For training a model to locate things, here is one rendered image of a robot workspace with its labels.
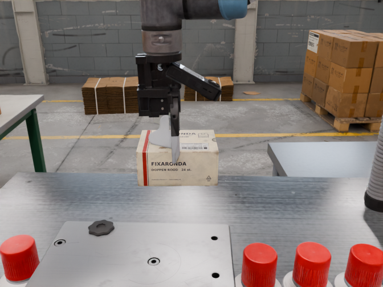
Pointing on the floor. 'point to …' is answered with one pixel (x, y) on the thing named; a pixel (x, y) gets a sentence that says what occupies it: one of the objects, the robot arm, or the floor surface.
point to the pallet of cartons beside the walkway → (345, 78)
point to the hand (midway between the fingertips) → (178, 148)
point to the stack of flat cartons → (110, 95)
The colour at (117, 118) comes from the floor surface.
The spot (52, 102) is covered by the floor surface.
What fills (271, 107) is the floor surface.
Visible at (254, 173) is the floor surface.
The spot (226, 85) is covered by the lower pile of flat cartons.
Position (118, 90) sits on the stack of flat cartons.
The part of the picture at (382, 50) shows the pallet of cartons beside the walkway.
